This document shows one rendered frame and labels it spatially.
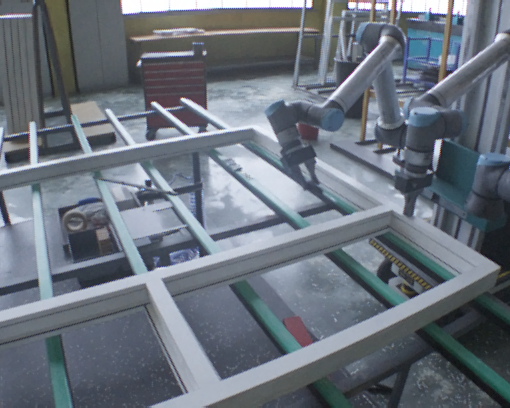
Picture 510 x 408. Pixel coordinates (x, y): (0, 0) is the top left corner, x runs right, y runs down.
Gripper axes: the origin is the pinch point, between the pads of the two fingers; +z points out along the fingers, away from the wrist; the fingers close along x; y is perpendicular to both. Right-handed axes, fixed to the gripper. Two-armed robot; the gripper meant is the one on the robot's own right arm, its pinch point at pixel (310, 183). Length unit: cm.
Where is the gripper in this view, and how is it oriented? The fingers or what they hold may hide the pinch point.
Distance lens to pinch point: 165.3
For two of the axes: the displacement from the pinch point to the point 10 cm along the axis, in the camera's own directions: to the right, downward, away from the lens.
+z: 4.1, 9.1, -0.5
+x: 8.7, -3.7, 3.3
